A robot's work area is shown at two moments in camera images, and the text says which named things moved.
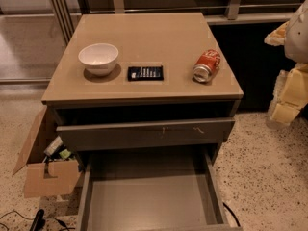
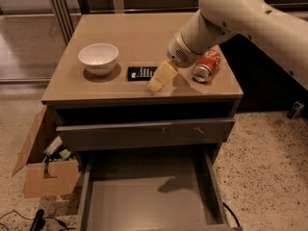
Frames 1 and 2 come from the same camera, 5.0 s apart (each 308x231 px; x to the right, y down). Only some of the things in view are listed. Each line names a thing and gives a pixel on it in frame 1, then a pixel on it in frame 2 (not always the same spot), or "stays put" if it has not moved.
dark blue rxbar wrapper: [144, 73] stays put
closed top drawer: [144, 133] stays put
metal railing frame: [219, 4] stays put
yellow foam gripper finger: [294, 96] → [180, 55]
